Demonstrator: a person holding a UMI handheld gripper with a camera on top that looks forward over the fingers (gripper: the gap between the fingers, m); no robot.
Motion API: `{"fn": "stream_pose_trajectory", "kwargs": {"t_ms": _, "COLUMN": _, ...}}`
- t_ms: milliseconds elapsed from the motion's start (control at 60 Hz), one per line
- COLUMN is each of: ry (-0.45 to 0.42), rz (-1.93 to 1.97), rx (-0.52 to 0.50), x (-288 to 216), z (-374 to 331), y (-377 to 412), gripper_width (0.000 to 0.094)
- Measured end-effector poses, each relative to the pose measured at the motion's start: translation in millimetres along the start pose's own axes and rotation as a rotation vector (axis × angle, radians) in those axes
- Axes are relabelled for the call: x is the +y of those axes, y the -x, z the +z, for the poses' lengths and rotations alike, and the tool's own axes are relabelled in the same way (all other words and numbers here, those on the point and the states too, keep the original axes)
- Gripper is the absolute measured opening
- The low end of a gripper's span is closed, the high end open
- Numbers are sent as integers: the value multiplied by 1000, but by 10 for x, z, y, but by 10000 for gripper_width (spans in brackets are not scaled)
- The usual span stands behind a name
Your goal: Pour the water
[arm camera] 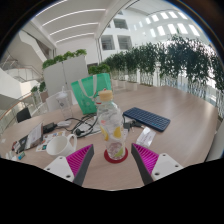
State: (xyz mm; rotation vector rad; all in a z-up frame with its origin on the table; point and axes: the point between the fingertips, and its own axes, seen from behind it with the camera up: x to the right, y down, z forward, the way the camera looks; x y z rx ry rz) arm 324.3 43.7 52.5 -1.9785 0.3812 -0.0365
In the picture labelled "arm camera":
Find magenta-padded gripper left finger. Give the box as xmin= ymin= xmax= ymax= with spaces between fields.
xmin=43 ymin=143 xmax=95 ymax=187

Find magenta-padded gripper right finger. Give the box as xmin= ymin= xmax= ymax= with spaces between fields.
xmin=130 ymin=143 xmax=184 ymax=186

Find clear lemon-print drink bottle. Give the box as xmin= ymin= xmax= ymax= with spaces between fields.
xmin=96 ymin=89 xmax=128 ymax=161

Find white mug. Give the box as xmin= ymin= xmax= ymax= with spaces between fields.
xmin=45 ymin=133 xmax=78 ymax=158

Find colourful sticker sheet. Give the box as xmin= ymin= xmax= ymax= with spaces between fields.
xmin=35 ymin=130 xmax=68 ymax=153

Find white paper packet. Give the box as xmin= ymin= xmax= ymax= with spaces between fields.
xmin=135 ymin=126 xmax=157 ymax=148

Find brown-covered notebook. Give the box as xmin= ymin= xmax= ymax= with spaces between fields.
xmin=18 ymin=122 xmax=44 ymax=153

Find black power adapter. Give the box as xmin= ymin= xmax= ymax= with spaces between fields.
xmin=42 ymin=122 xmax=58 ymax=134

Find flat round red coaster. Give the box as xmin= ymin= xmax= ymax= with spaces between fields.
xmin=103 ymin=147 xmax=129 ymax=164

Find black chair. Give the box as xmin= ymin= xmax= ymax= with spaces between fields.
xmin=15 ymin=106 xmax=32 ymax=124

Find green tote bag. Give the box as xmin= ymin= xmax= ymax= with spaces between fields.
xmin=70 ymin=72 xmax=113 ymax=116

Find small planter with green plants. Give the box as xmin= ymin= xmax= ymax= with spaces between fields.
xmin=30 ymin=81 xmax=48 ymax=103

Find white planter cabinet with plants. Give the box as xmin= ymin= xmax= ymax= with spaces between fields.
xmin=41 ymin=48 xmax=90 ymax=98

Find row of tall green plants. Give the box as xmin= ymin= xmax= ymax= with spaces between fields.
xmin=88 ymin=34 xmax=224 ymax=111

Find ceiling light strips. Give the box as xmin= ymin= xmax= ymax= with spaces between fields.
xmin=34 ymin=8 xmax=107 ymax=44

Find black cables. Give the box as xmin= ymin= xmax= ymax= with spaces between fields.
xmin=56 ymin=113 xmax=101 ymax=138

